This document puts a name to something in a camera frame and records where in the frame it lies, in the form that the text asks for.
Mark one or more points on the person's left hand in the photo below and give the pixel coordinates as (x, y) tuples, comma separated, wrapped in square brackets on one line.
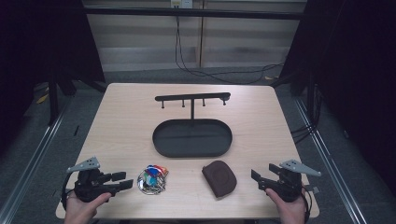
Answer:
[(77, 211)]

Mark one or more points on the key bunch with coloured tags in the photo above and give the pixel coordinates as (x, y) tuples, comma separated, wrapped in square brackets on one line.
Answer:
[(152, 179)]

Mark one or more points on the brown zip coin purse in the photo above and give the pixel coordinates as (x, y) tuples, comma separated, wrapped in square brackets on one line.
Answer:
[(219, 179)]

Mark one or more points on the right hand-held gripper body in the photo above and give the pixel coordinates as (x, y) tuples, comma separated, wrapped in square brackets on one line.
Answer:
[(289, 186)]

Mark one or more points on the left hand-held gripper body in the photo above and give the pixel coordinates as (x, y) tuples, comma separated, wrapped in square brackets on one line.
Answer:
[(88, 186)]

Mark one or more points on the white wall outlet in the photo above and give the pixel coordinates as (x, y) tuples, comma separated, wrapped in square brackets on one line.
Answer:
[(181, 3)]

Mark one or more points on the yellow floor tape piece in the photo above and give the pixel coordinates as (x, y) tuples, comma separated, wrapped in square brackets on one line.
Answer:
[(42, 98)]

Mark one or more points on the black oval tray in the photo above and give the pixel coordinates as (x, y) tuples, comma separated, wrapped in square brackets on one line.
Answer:
[(192, 138)]

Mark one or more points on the black stand leg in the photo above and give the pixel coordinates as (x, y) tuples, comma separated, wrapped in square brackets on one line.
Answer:
[(53, 99)]

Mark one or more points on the metal floor rail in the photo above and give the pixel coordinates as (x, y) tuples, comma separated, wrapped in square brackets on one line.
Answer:
[(34, 158), (330, 161)]

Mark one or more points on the black curtain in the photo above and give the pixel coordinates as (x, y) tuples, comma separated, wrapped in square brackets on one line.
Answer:
[(351, 62), (43, 40)]

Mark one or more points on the black horizontal frame bar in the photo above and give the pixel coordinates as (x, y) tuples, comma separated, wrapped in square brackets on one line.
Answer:
[(193, 13)]

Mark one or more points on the person's right hand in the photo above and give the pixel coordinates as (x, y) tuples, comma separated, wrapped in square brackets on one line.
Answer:
[(291, 213)]

